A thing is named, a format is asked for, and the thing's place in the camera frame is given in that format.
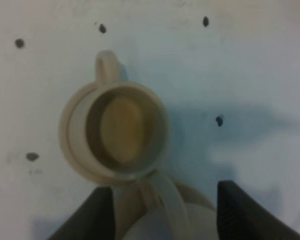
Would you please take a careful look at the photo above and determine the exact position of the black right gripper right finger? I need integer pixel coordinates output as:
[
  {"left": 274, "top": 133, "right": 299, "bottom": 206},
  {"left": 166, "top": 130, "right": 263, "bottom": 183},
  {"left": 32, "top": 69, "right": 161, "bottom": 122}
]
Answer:
[{"left": 216, "top": 180, "right": 300, "bottom": 240}]

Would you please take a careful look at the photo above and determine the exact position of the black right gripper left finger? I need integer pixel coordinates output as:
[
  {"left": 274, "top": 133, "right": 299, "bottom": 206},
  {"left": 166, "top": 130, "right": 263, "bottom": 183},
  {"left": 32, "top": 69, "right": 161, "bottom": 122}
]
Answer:
[{"left": 49, "top": 187, "right": 115, "bottom": 240}]

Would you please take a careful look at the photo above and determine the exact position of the beige ceramic teapot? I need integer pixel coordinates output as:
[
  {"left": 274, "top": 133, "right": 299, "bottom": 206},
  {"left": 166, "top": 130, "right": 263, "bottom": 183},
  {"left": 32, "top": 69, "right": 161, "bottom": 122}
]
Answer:
[{"left": 114, "top": 171, "right": 219, "bottom": 240}]

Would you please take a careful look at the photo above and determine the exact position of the beige saucer near teapot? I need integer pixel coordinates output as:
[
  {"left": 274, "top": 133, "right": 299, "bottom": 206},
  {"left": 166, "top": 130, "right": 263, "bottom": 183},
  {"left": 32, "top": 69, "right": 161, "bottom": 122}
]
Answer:
[{"left": 58, "top": 81, "right": 158, "bottom": 188}]

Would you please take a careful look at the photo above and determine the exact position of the beige teacup near teapot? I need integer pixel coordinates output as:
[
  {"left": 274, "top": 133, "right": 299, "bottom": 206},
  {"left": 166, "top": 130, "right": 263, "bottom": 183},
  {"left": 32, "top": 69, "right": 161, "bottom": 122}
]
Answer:
[{"left": 68, "top": 50, "right": 171, "bottom": 181}]

